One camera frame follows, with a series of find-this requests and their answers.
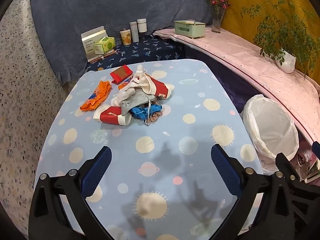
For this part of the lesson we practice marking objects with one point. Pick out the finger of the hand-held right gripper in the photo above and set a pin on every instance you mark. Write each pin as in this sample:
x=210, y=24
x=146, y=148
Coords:
x=283, y=161
x=316, y=147

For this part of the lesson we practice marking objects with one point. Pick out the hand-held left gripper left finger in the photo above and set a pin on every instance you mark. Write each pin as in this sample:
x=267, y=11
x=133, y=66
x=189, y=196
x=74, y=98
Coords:
x=100, y=165

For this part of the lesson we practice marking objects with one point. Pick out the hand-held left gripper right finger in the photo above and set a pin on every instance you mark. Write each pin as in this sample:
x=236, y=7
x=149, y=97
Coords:
x=222, y=165

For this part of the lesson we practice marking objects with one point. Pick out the bin with white bag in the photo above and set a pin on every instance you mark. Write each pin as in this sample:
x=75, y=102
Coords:
x=270, y=125

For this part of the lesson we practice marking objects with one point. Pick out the colourful printed packaging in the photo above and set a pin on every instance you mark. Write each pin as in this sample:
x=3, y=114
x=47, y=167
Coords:
x=307, y=160

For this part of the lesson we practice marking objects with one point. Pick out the red paper cup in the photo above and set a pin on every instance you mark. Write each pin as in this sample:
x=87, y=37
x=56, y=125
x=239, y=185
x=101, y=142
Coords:
x=110, y=115
x=161, y=87

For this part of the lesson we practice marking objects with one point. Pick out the light blue planet tablecloth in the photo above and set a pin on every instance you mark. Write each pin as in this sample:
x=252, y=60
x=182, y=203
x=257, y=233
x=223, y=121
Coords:
x=175, y=120

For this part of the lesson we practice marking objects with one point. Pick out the blue crumpled plastic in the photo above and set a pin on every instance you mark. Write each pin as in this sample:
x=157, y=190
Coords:
x=140, y=111

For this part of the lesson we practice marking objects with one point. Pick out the long orange wrapper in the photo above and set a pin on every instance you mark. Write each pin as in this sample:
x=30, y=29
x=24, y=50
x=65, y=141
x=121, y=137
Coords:
x=97, y=95

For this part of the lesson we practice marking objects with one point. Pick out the grey cloth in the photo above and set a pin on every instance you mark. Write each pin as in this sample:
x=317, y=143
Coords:
x=140, y=98

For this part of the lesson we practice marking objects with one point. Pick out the dark purple cloth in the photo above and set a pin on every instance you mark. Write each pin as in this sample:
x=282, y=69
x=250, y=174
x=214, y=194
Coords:
x=225, y=80

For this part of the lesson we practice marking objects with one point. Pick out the round orange wrapper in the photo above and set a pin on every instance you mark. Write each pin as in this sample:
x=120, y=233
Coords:
x=124, y=83

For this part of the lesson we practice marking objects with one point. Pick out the green plant in white pot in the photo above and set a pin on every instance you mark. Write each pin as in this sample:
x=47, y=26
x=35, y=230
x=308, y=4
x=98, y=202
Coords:
x=285, y=61

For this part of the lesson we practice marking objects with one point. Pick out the red packet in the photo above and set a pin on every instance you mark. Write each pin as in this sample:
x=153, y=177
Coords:
x=121, y=73

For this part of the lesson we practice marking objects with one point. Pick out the pink-edged notebook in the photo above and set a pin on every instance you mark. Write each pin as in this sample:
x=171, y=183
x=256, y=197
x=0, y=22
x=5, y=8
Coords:
x=100, y=58

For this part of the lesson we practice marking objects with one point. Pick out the pink cloth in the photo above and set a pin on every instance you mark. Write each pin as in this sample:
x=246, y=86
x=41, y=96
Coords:
x=237, y=50

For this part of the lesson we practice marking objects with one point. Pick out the green tissue pack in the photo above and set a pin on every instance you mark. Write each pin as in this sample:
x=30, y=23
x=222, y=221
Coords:
x=105, y=45

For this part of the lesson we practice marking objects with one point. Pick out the dark blue printed cloth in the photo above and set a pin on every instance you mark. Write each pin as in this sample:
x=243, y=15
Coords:
x=150, y=52

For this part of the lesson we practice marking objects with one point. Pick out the white cardboard box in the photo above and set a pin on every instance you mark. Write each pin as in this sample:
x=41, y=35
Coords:
x=87, y=42

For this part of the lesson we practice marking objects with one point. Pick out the printed can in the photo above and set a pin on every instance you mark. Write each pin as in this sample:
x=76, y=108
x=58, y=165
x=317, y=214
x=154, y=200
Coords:
x=125, y=37

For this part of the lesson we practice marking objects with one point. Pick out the tall grey bottle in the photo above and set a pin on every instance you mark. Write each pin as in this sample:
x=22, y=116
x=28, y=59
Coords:
x=134, y=32

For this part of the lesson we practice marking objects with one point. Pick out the green tissue box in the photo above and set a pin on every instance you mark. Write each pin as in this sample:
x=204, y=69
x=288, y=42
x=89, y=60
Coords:
x=190, y=28

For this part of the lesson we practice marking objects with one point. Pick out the glass vase with red flowers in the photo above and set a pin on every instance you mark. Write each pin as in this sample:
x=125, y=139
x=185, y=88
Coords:
x=217, y=22

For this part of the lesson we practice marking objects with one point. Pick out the white jar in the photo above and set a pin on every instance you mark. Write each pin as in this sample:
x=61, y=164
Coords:
x=142, y=25

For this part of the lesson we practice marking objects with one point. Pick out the blue-grey blanket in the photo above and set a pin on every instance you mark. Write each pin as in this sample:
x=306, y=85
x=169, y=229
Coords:
x=100, y=5

